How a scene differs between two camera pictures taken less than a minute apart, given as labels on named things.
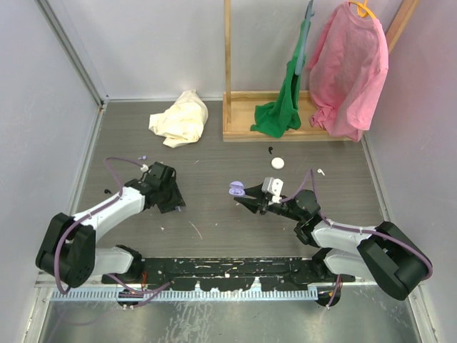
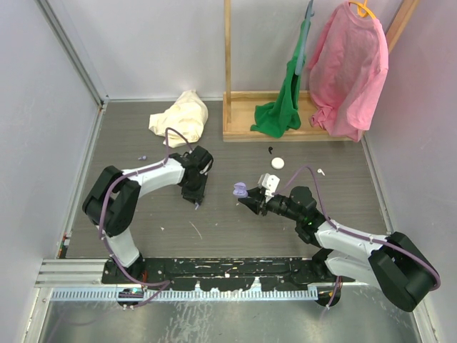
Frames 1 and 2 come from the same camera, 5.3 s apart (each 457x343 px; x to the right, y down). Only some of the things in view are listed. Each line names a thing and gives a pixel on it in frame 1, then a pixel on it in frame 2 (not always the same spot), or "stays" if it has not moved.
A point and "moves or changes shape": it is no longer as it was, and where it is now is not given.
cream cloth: x=183 y=123 stays
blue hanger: x=301 y=58 stays
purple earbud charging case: x=236 y=189 moves or changes shape
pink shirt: x=348 y=71 stays
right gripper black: x=255 y=204 stays
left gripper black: x=176 y=199 to x=198 y=195
